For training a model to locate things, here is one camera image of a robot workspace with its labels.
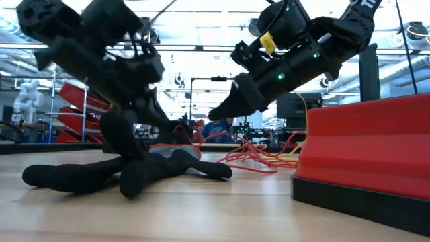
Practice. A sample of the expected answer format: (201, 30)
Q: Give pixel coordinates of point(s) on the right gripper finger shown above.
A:
(248, 97)

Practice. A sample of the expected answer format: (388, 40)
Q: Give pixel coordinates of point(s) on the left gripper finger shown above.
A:
(158, 117)

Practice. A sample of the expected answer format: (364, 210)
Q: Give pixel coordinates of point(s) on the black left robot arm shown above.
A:
(67, 60)

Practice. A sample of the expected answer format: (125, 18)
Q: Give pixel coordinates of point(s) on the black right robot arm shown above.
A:
(349, 30)

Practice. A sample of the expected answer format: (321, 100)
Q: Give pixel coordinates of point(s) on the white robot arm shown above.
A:
(28, 97)

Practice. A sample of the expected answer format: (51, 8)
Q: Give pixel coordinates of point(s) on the black background robot station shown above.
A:
(218, 79)

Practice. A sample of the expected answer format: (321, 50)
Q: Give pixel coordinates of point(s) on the black monitor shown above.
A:
(299, 107)

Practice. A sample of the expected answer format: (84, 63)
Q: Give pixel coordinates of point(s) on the person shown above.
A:
(215, 129)

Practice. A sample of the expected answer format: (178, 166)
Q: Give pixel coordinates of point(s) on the black glove grey red cuff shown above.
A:
(151, 171)

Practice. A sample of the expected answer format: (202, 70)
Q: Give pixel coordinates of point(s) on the metal rack with red bins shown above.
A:
(75, 122)

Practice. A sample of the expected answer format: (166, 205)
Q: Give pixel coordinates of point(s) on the red square box grey lid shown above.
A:
(363, 144)

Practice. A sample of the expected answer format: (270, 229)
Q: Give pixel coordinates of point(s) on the black rounded upright post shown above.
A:
(369, 74)

